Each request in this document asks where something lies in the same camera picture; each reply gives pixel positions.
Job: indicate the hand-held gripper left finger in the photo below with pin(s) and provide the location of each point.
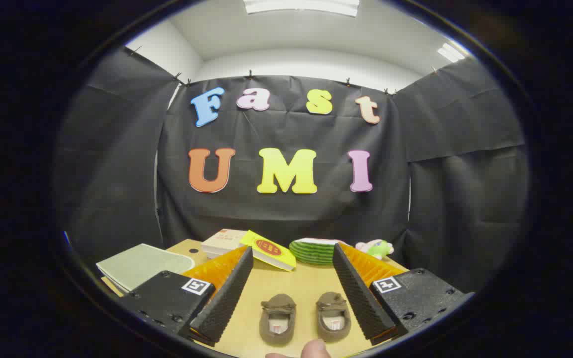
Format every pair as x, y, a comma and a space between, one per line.
227, 298

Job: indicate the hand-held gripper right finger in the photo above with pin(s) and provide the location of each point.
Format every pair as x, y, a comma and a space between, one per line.
358, 298

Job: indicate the brown fuzzy shoe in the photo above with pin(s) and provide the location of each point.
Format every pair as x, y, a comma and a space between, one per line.
277, 334
334, 329

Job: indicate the pale green fabric storage box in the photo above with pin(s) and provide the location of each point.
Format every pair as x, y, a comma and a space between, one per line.
142, 266

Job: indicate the pink and green plush toy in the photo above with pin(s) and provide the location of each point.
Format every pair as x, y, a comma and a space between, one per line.
377, 248

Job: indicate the white book orange corner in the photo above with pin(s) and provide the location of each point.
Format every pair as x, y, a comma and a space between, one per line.
227, 237

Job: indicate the watermelon slice plush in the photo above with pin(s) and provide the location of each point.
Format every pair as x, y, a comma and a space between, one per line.
314, 251

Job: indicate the yellow book red oval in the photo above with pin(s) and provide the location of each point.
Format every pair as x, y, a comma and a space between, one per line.
269, 248

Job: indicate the small ceiling light panel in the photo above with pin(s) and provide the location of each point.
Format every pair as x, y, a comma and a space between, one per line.
450, 52

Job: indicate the long ceiling light panel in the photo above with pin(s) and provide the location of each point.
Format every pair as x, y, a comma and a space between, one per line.
301, 6

